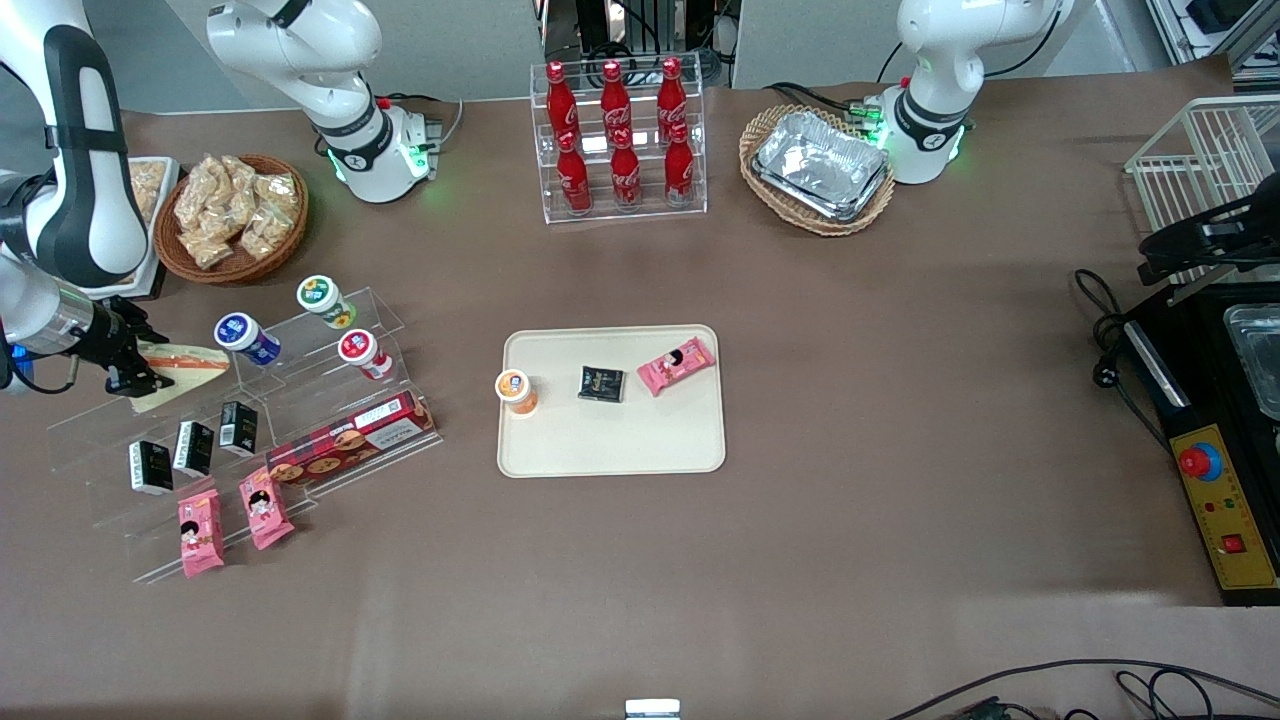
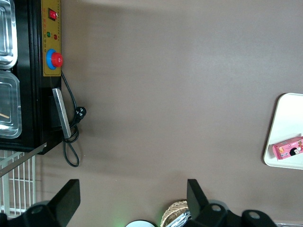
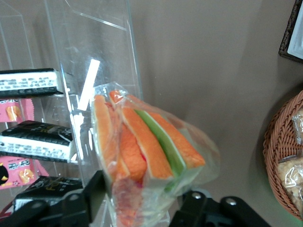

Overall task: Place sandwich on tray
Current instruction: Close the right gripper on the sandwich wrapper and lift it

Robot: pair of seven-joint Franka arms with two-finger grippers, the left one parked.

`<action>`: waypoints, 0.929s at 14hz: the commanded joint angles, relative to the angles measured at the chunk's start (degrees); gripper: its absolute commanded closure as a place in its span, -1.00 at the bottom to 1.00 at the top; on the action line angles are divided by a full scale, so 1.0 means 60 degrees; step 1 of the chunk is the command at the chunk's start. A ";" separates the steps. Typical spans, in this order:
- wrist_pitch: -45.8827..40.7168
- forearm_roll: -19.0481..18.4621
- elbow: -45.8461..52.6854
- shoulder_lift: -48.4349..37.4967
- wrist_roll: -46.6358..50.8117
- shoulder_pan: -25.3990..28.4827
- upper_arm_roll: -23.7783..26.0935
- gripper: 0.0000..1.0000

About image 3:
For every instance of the plastic triangle sandwich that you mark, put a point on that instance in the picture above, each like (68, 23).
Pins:
(151, 151)

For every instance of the pink snack packet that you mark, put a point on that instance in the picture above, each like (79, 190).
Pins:
(19, 172)
(16, 110)

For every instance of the brown wicker basket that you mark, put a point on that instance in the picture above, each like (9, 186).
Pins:
(277, 153)

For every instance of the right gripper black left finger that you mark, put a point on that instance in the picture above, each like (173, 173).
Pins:
(59, 210)

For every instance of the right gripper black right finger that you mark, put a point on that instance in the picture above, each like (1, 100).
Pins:
(213, 212)

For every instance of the clear acrylic step stand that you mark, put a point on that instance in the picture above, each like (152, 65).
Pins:
(94, 47)

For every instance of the black tissue pack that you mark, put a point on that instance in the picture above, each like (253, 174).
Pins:
(35, 142)
(28, 82)
(49, 186)

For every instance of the clear bag of puffed snack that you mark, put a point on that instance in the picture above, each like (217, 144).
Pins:
(298, 127)
(292, 179)

